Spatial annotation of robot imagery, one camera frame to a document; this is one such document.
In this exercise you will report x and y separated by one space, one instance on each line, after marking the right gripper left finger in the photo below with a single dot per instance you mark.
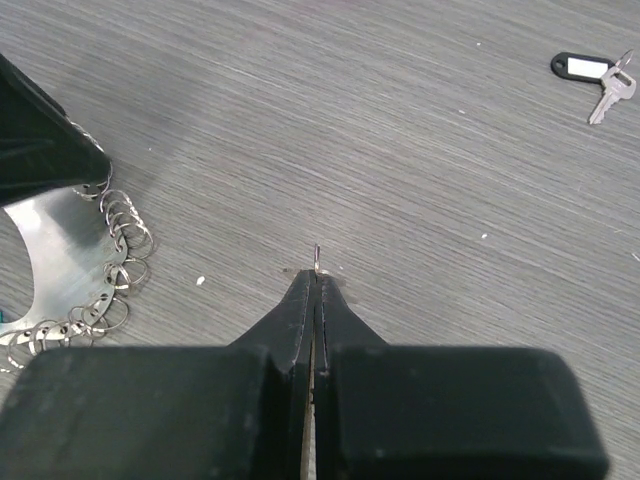
232 412

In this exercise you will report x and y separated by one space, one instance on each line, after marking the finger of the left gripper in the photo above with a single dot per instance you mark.
41 149

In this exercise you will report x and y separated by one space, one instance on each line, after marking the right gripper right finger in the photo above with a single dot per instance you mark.
386 411

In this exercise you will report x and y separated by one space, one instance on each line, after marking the large keyring with small rings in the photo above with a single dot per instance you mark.
88 248

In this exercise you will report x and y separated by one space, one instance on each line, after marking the bare silver key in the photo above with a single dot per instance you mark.
291 272

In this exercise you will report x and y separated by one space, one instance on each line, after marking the key with black tag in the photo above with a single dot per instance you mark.
616 85

